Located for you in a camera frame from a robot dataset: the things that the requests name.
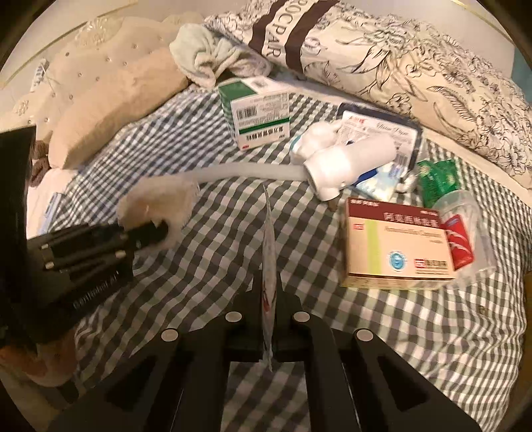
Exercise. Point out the green checked blanket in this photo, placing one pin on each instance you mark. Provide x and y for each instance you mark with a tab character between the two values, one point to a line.
199	141

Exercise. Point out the navy tissue pack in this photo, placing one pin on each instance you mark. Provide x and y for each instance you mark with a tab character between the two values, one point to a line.
386	124

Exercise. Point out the green and white medicine box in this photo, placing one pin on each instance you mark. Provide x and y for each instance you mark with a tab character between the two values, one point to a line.
255	112

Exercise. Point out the beige tufted headboard cushion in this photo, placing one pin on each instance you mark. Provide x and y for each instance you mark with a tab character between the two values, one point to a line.
108	91

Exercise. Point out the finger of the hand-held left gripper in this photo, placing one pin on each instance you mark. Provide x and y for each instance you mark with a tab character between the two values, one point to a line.
104	243

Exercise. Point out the white bear figurine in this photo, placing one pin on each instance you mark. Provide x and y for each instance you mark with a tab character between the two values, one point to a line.
318	139

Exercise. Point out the blue and white small packet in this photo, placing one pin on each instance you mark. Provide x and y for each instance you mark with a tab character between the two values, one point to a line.
380	180

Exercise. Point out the clear bag with red packet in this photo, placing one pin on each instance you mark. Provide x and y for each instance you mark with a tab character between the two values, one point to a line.
478	232

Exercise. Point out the red and beige medicine box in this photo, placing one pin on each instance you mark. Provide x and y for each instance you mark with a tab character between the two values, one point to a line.
395	245

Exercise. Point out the floral duvet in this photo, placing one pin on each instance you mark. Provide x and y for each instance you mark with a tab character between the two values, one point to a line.
415	70

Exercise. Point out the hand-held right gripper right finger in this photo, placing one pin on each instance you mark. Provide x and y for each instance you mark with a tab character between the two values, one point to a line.
283	303

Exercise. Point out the red packet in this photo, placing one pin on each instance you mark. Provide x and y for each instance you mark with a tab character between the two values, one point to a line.
457	245

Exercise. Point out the white plastic bottle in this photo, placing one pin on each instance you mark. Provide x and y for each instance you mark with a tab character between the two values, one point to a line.
353	162

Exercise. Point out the green snack packet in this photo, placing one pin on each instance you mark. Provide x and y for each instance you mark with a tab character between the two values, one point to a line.
436	178

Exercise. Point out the light green towel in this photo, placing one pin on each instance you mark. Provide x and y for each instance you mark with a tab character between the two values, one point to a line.
203	52

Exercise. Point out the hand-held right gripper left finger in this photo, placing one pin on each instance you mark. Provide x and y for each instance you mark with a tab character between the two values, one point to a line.
257	301

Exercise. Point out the thin white packet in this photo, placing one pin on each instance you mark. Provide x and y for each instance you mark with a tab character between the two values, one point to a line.
269	257

